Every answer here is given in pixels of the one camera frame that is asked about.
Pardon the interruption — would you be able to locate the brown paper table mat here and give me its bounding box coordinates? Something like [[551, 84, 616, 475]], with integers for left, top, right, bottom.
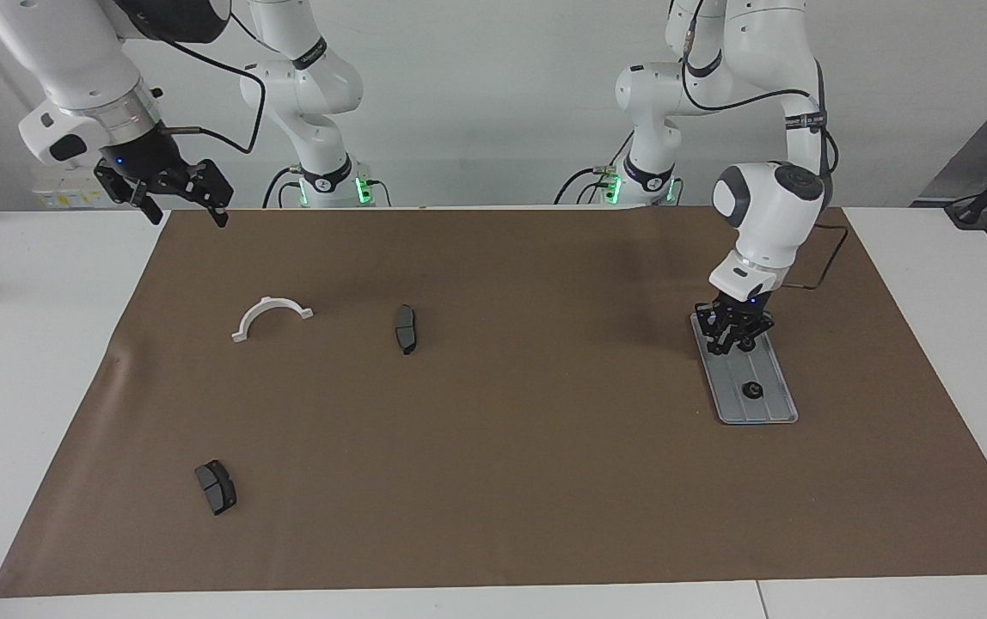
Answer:
[[0, 205, 987, 598]]

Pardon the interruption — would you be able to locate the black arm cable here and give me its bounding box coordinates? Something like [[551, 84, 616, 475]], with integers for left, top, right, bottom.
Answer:
[[145, 17, 269, 156], [678, 0, 849, 291]]

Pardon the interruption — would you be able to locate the short dark grey brake pad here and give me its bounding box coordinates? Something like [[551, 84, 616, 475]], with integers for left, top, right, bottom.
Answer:
[[194, 460, 238, 517]]

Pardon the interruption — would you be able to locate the silver metal ribbed tray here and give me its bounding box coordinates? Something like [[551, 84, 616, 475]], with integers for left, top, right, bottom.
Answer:
[[690, 311, 800, 426]]

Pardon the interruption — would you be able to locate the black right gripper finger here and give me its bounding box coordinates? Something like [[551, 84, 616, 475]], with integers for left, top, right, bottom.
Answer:
[[120, 185, 164, 226], [188, 159, 234, 228]]

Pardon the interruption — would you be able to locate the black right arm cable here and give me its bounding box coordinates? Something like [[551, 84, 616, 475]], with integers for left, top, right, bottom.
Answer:
[[145, 17, 269, 156]]

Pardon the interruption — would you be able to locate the white wall socket box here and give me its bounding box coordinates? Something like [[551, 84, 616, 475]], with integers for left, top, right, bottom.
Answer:
[[33, 167, 126, 210]]

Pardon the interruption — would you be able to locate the long dark grey brake pad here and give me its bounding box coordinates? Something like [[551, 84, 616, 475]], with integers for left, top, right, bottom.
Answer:
[[395, 303, 419, 356]]

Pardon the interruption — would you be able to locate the white curved plastic bracket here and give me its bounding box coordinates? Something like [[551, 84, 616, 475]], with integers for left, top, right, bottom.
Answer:
[[230, 295, 315, 344]]

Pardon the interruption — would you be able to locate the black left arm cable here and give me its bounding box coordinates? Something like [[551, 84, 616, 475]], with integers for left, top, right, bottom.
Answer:
[[678, 0, 849, 291]]

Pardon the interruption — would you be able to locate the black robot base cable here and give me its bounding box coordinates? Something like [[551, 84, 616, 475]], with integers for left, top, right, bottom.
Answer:
[[555, 168, 610, 205], [263, 168, 301, 209]]

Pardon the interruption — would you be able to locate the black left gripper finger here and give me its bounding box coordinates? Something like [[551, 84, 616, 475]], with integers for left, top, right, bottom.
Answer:
[[734, 315, 776, 353], [696, 303, 731, 356]]

